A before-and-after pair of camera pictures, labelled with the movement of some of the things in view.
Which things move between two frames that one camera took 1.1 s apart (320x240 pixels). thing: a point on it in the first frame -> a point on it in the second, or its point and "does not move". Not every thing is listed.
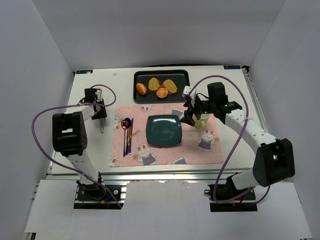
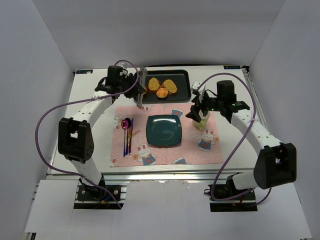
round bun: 162,93 does not move
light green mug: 201,123 does not move
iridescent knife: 130,136 does not move
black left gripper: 100,114 -> 136,88
